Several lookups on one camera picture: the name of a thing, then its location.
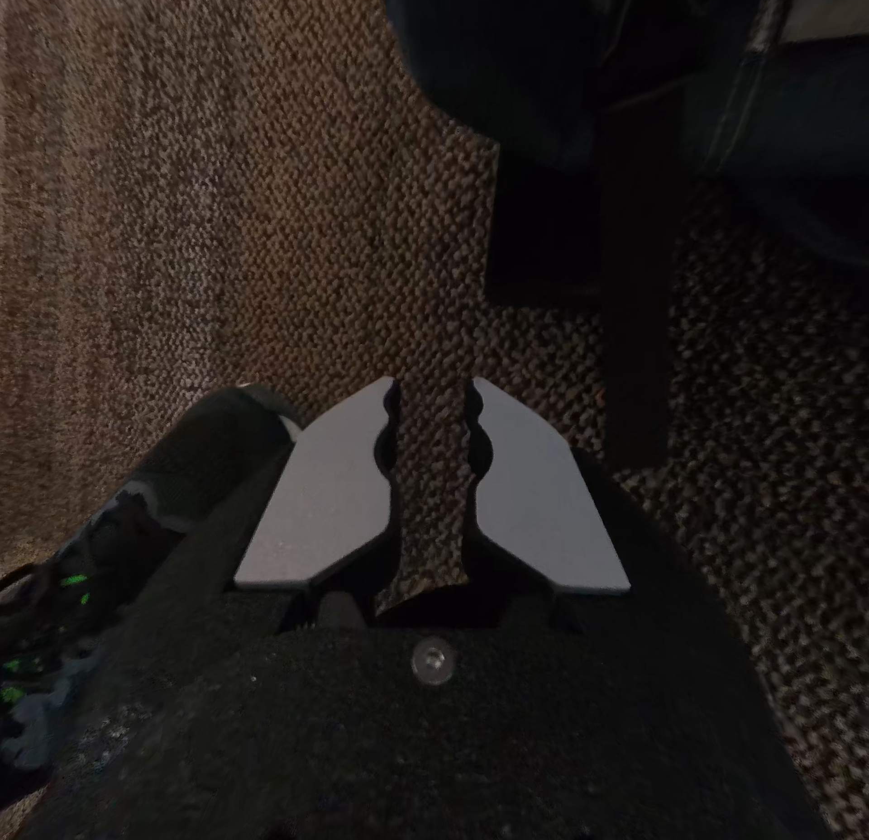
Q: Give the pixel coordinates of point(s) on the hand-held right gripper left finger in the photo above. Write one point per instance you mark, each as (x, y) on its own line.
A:
(319, 514)

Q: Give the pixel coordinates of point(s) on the black table leg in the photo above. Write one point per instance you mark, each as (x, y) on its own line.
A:
(638, 311)

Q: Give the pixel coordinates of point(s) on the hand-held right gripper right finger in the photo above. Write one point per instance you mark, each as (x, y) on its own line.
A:
(543, 514)

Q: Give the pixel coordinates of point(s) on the person's dark shoe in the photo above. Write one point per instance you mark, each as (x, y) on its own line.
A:
(95, 582)

